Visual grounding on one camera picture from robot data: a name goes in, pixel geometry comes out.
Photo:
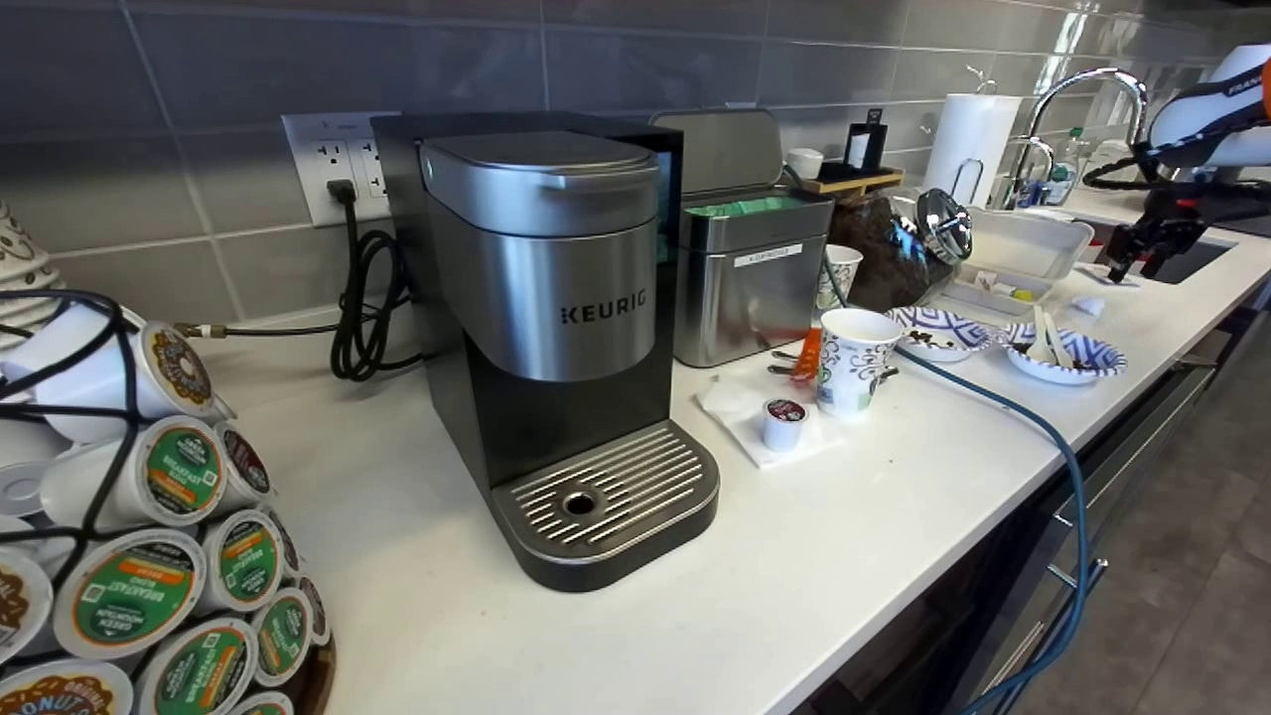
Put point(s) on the coffee pod orange green lid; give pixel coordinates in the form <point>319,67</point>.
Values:
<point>127,599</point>

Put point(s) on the coffee pod brown lid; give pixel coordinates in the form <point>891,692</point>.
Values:
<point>63,692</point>
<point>16,600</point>
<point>179,369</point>

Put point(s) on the small blue patterned paper bowl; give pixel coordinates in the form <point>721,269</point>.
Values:
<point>942,337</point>

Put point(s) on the white wall outlet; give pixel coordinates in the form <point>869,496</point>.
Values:
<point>319,146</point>

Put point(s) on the large blue patterned paper plate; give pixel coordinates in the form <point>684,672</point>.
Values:
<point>1065,358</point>

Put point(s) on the white plastic spoon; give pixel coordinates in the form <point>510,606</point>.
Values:
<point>1057,346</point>

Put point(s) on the single white coffee pod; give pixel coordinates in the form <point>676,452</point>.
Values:
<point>783,424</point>

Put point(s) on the patterned white mug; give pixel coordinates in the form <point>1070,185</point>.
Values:
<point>861,358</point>

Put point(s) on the coffee pod dark lid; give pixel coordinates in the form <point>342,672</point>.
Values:
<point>249,464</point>

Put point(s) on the wooden board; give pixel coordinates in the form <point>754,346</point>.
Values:
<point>857,185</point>

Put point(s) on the small white cup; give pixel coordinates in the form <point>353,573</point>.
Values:
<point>841,276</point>

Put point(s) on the chrome sink faucet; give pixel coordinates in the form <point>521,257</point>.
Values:
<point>1046,105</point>

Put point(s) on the small black device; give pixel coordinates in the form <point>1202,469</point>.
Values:
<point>869,141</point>

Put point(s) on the silver black Keurig coffee maker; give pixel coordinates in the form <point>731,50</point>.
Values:
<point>558,265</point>

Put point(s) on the white foam container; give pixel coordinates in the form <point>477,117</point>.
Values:
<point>1025,243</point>

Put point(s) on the metal canister box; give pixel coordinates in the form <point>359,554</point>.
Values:
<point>748,284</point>

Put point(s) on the orange packet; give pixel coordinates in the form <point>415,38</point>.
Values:
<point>807,354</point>

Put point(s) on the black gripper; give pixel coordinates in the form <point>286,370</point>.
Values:
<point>1179,207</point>

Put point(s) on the white paper towel roll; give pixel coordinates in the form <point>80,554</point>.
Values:
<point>973,146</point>

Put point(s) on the small white paper packet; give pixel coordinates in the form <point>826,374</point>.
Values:
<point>1085,306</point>

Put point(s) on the white paper napkin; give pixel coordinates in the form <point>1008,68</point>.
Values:
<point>727,410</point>

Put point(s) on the brown coffee bag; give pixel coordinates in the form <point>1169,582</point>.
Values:
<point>886,261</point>

